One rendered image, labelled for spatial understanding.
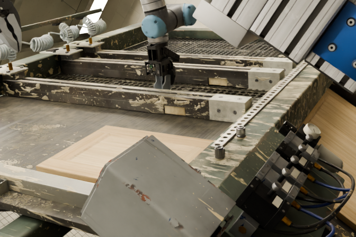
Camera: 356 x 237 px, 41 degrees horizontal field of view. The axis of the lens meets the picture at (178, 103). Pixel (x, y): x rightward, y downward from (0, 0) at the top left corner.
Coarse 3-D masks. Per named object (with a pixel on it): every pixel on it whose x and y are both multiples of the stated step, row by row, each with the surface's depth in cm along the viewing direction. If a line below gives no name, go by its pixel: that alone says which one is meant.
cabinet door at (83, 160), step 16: (112, 128) 148; (80, 144) 137; (96, 144) 137; (112, 144) 136; (128, 144) 135; (176, 144) 133; (192, 144) 131; (208, 144) 131; (48, 160) 128; (64, 160) 127; (80, 160) 127; (96, 160) 127; (64, 176) 121; (80, 176) 118; (96, 176) 117
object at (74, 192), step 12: (0, 168) 121; (12, 168) 120; (24, 168) 120; (12, 180) 116; (24, 180) 113; (36, 180) 113; (48, 180) 112; (60, 180) 112; (72, 180) 111; (24, 192) 115; (36, 192) 113; (48, 192) 110; (60, 192) 108; (72, 192) 106; (84, 192) 105; (72, 204) 108
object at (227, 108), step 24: (0, 72) 193; (24, 96) 193; (48, 96) 187; (72, 96) 180; (96, 96) 174; (120, 96) 169; (144, 96) 164; (168, 96) 159; (192, 96) 156; (216, 96) 154; (240, 96) 152; (216, 120) 153
